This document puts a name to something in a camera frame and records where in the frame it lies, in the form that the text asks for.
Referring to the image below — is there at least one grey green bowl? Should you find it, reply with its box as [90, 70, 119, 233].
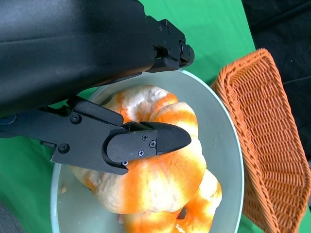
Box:
[50, 69, 245, 233]

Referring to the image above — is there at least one orange white striped ring bread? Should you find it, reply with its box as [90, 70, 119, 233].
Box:
[119, 169, 223, 233]
[71, 84, 207, 215]

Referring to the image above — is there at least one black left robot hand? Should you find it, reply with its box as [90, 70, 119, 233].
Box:
[0, 0, 195, 176]

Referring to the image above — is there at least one green tablecloth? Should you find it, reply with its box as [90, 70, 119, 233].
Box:
[0, 0, 256, 233]

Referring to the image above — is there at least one orange wicker basket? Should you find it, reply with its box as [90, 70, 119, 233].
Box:
[210, 48, 311, 233]

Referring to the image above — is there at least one black backdrop cloth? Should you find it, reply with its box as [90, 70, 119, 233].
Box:
[242, 0, 311, 161]

